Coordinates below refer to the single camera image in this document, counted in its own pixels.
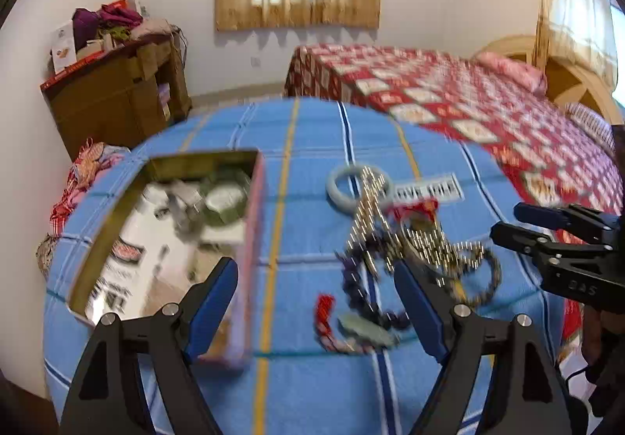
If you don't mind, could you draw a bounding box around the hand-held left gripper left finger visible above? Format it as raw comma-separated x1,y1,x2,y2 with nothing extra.
59,257,240,435

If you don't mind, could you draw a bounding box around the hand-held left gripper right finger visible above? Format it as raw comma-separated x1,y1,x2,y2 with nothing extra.
393,262,589,435

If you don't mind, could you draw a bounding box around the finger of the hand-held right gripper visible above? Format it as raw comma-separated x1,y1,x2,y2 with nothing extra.
514,201,614,243
489,221,555,265

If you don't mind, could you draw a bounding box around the dark brown bead bracelet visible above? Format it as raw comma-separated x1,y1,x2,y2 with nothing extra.
452,244,504,310

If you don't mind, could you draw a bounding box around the jade pendant red cord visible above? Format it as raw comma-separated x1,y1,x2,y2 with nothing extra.
312,293,399,354

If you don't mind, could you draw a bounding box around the purple bead bracelet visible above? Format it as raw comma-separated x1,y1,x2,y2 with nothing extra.
336,230,416,331

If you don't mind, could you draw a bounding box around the pink tin box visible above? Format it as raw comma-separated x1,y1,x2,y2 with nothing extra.
66,149,267,370

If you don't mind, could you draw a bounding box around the red string bracelet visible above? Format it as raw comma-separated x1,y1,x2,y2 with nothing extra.
389,200,440,222

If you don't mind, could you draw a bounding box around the silver bead necklace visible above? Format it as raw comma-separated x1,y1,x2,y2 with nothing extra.
342,166,494,280

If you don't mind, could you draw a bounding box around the pale jade bangle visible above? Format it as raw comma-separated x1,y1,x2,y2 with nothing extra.
325,164,392,213

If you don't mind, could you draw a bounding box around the person's right hand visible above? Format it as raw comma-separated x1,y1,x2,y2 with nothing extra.
582,307,625,383

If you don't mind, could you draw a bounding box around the patterned pink white pillow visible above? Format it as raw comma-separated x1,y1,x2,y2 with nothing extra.
565,102,617,153

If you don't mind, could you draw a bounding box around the blue plaid blanket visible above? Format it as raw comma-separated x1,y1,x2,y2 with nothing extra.
41,97,568,435

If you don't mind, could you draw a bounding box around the wooden headboard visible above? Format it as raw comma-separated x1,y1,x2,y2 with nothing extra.
471,35,625,126

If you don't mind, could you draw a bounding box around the red patterned bedspread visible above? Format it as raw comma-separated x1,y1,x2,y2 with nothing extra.
283,43,625,367

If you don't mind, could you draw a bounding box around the pink floral cloth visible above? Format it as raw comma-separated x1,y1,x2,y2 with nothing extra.
36,139,130,280

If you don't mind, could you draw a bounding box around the beige floral side curtain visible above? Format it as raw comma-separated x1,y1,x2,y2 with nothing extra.
529,0,619,97

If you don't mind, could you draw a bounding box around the wooden desk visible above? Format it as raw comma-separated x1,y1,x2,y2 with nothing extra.
40,32,193,163

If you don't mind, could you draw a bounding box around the flat red box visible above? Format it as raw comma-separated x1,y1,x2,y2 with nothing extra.
40,49,106,92

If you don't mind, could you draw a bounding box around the pale pink cloth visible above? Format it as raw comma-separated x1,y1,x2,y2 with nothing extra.
129,17,179,43

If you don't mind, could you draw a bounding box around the white printed box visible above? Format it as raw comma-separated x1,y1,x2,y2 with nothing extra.
50,21,79,74

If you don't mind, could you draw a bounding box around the maroon clothes pile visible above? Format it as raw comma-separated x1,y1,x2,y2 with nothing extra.
98,2,144,29

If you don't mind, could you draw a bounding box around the purple cloth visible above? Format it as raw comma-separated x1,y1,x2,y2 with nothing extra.
71,7,99,46

